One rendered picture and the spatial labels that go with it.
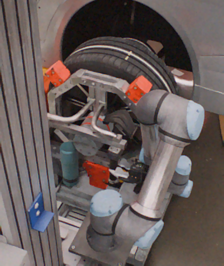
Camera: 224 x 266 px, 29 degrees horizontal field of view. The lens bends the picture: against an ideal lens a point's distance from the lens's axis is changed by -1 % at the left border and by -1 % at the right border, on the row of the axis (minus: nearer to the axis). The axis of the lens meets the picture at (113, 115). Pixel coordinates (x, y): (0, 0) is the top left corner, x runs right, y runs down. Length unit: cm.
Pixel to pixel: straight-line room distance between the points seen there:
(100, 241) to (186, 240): 116
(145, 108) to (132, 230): 42
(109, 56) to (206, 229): 134
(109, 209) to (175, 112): 41
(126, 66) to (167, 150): 63
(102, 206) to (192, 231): 133
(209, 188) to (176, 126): 165
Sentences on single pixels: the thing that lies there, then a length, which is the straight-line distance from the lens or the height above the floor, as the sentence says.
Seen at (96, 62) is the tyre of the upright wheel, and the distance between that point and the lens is 198.
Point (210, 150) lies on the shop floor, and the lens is 328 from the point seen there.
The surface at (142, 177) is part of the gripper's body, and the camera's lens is 188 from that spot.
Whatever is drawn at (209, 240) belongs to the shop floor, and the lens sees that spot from 277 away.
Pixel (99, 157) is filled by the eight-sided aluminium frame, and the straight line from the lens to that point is 227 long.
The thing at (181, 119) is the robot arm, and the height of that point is 136.
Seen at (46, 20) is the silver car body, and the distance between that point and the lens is 253.
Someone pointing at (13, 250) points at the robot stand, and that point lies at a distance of 124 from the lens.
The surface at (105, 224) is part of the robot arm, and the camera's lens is 155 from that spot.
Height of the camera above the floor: 227
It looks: 41 degrees down
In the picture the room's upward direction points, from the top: 2 degrees clockwise
